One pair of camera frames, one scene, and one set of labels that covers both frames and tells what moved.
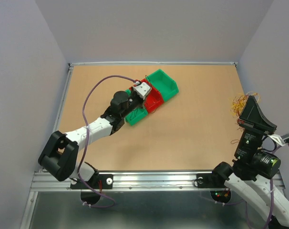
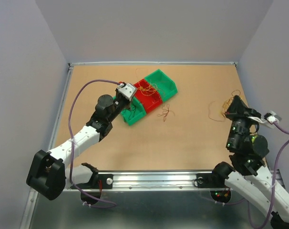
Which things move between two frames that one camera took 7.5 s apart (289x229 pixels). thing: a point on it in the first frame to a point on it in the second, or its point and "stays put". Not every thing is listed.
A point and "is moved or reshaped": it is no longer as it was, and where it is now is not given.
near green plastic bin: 136,115 stays put
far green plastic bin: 167,86 stays put
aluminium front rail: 137,181 stays put
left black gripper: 141,101 to 128,102
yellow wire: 239,102 is moved or reshaped
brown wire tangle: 148,110 to 165,112
